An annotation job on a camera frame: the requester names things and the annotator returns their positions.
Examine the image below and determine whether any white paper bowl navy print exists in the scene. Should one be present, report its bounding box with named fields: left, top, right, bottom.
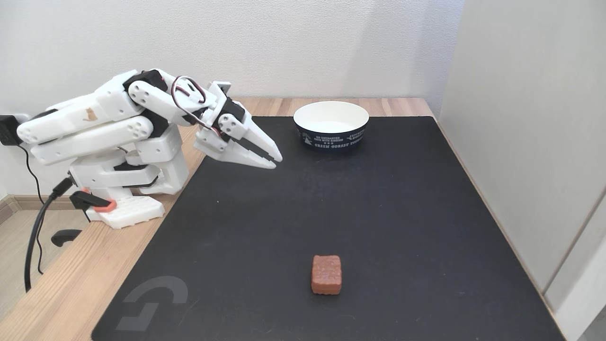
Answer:
left=293, top=101, right=370, bottom=151

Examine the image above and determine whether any brown block toy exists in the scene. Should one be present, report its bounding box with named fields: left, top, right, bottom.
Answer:
left=311, top=255, right=343, bottom=296

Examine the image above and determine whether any black desk mat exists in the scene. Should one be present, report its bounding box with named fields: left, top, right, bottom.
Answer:
left=91, top=116, right=566, bottom=341

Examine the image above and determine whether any black orange table clamp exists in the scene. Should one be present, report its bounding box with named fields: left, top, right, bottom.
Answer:
left=51, top=188, right=117, bottom=248

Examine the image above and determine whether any black power adapter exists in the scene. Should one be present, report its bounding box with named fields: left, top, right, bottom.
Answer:
left=0, top=115, right=22, bottom=146

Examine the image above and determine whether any red black servo cable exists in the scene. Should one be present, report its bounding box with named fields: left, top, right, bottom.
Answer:
left=171, top=76, right=223, bottom=139

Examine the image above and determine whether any thin black cable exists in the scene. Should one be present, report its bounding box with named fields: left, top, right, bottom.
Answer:
left=17, top=144, right=45, bottom=276

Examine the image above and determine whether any thick black cable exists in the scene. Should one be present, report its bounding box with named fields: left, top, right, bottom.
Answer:
left=24, top=177, right=74, bottom=292

